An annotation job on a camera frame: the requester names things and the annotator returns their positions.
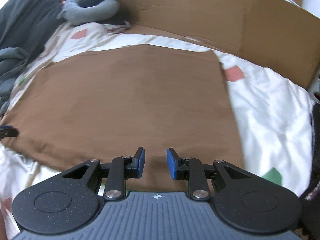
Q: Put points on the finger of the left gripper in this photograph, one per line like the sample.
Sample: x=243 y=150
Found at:
x=8 y=132

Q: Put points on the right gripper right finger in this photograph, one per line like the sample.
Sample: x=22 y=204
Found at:
x=190 y=170

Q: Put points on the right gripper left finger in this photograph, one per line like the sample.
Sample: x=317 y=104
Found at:
x=119 y=171

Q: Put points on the brown fleece garment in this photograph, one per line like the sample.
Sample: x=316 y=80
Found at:
x=106 y=104

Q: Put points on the grey-blue crumpled garment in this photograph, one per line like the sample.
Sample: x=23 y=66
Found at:
x=13 y=61

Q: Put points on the white bear print bedsheet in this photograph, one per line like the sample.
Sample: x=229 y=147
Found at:
x=272 y=114

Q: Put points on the grey neck pillow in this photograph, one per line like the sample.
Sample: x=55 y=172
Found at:
x=78 y=12

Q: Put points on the black cloth under pillow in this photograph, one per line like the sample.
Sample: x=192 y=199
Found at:
x=119 y=19

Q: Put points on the brown cardboard box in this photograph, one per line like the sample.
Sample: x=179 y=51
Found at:
x=270 y=33

